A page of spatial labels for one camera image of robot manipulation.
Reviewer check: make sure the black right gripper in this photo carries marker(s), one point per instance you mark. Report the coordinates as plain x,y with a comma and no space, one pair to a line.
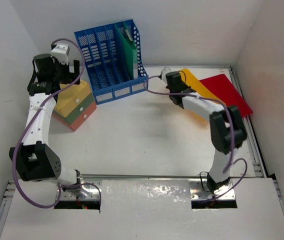
187,86

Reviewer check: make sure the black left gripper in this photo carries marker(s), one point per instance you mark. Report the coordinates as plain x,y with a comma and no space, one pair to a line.
69,76

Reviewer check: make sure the orange folder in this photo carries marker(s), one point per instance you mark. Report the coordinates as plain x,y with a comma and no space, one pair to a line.
197,82

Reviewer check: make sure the yellow drawer box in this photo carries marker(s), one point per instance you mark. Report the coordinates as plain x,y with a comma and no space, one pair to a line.
70,98

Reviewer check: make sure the red folder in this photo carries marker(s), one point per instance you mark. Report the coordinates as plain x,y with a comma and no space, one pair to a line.
223,89

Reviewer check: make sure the green folder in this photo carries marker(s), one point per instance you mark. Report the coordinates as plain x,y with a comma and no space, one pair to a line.
129,50

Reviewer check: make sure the pink bottom drawer box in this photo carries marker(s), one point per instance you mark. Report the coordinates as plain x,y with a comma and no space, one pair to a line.
79,120

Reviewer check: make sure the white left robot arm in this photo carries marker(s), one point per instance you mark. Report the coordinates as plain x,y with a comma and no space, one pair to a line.
35,161

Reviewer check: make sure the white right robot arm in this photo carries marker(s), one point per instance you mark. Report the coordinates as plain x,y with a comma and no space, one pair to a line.
227,130

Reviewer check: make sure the blue file organizer rack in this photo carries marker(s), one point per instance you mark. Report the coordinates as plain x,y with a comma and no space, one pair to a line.
105,63

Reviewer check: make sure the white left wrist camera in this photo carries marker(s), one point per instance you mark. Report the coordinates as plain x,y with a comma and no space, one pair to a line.
61,52

